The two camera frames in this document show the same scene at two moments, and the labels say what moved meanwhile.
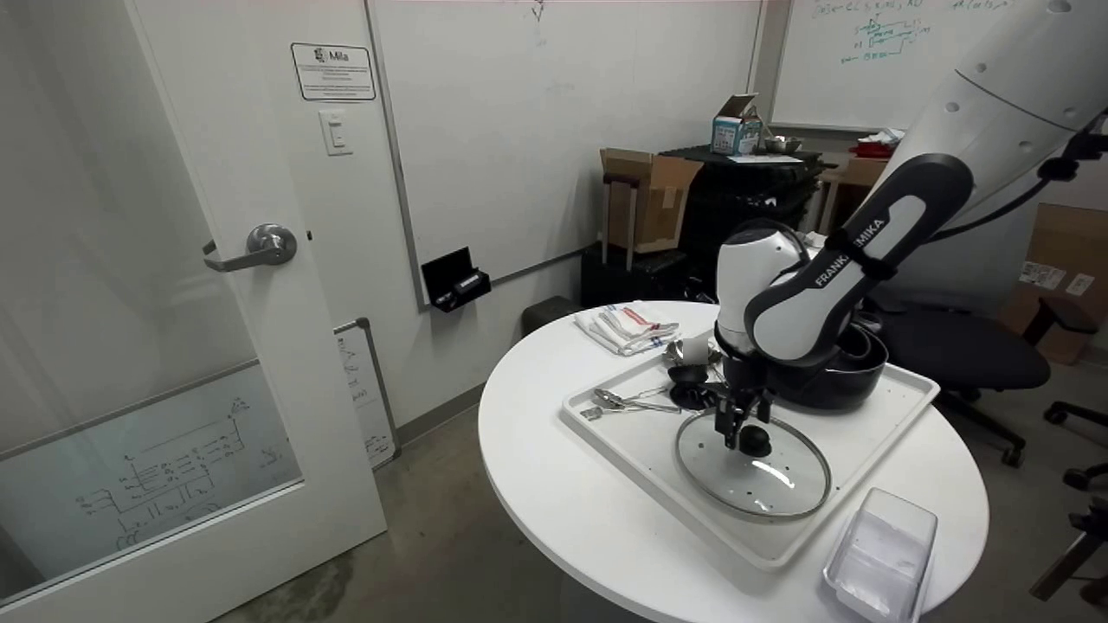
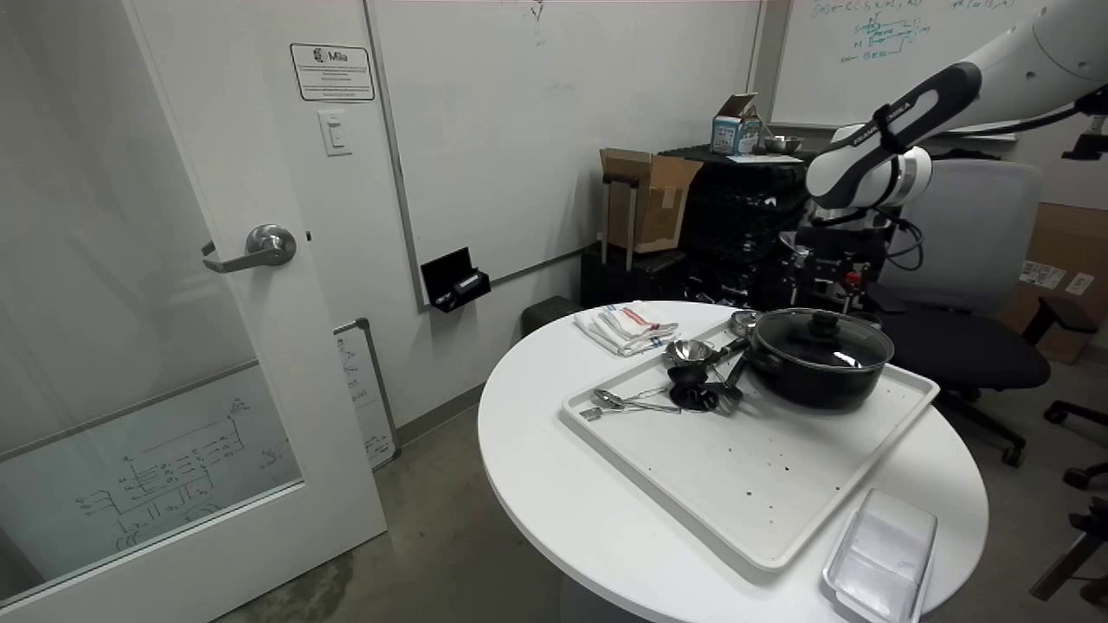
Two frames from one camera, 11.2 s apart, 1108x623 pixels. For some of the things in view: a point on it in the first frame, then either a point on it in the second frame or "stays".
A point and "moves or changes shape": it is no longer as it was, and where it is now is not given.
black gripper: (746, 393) to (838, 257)
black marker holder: (456, 281) stays
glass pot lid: (774, 472) moves or changes shape
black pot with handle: (838, 379) stays
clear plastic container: (880, 561) stays
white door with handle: (179, 424) stays
